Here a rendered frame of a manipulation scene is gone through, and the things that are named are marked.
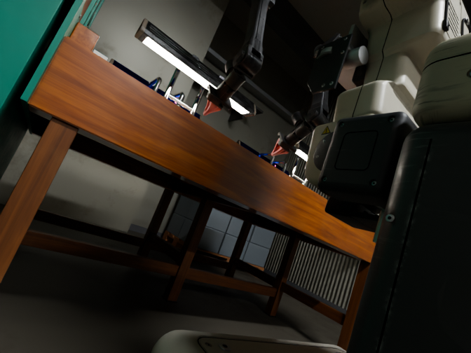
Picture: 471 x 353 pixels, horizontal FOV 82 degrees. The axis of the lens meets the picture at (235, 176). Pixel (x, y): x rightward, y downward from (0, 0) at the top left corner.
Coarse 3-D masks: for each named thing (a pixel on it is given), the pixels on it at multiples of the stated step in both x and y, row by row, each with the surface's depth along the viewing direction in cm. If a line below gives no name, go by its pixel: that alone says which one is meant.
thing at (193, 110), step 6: (198, 60) 118; (174, 72) 130; (174, 78) 129; (222, 78) 126; (168, 84) 129; (174, 84) 130; (168, 90) 128; (204, 90) 140; (168, 96) 129; (174, 96) 130; (198, 96) 138; (180, 102) 132; (198, 102) 138; (186, 108) 135; (192, 108) 136; (192, 114) 136
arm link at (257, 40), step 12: (252, 0) 103; (264, 0) 100; (252, 12) 99; (264, 12) 98; (252, 24) 95; (264, 24) 97; (252, 36) 91; (252, 48) 90; (252, 60) 88; (252, 72) 91
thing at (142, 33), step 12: (144, 24) 102; (144, 36) 104; (156, 36) 104; (168, 36) 110; (168, 48) 107; (180, 48) 113; (180, 60) 111; (192, 60) 115; (204, 72) 118; (216, 84) 121; (240, 96) 132; (252, 108) 135
